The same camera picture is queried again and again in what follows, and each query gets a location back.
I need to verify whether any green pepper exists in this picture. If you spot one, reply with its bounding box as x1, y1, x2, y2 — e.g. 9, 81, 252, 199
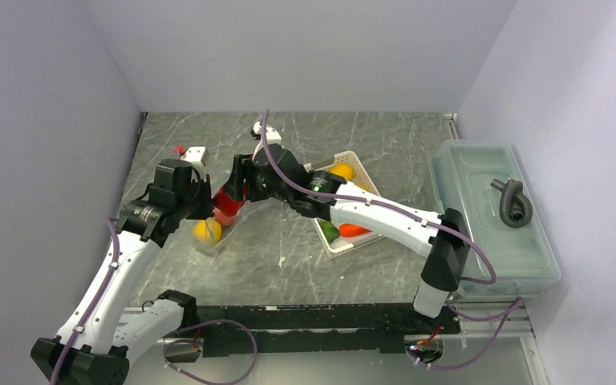
318, 220, 340, 244

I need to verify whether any yellow lemon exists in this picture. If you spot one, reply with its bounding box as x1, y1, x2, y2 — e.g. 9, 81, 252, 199
192, 217, 223, 245

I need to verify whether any clear plastic storage bin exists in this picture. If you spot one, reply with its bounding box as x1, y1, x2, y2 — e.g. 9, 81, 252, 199
424, 140, 561, 302

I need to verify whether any grey corrugated hose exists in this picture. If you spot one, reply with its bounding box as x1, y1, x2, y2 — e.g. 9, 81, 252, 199
490, 178, 534, 229

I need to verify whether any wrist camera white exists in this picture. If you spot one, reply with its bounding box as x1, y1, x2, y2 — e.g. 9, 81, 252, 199
174, 146, 209, 168
250, 121, 282, 156

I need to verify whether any clear zip top bag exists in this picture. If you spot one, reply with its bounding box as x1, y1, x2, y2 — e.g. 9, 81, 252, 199
191, 204, 247, 255

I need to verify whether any purple cable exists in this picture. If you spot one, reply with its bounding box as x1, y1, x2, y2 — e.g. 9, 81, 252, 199
48, 218, 122, 385
258, 110, 525, 322

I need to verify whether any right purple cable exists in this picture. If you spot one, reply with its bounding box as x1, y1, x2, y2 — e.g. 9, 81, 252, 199
258, 110, 525, 322

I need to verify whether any red bell pepper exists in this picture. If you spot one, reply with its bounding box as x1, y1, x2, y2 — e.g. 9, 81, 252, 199
213, 186, 245, 217

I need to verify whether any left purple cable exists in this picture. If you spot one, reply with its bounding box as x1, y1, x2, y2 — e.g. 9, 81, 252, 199
48, 218, 122, 385

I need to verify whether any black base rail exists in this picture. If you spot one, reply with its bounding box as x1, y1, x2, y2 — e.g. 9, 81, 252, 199
169, 303, 461, 358

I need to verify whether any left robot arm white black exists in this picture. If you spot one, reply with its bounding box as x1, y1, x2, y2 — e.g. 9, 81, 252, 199
30, 156, 214, 384

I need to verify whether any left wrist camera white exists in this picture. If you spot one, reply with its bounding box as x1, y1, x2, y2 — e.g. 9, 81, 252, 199
174, 146, 209, 168

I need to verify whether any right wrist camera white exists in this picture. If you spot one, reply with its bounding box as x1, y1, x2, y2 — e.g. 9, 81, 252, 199
250, 121, 282, 156

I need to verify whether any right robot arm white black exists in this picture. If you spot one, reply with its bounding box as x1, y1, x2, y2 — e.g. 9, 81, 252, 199
217, 144, 471, 333

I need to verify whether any orange carrot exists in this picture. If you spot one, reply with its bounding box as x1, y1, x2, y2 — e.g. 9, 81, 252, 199
338, 223, 370, 238

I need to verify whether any yellow fruit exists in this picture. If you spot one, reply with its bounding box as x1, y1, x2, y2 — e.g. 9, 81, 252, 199
329, 163, 355, 181

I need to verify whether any white perforated plastic basket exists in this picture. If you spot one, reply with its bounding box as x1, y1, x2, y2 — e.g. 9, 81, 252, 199
304, 151, 383, 259

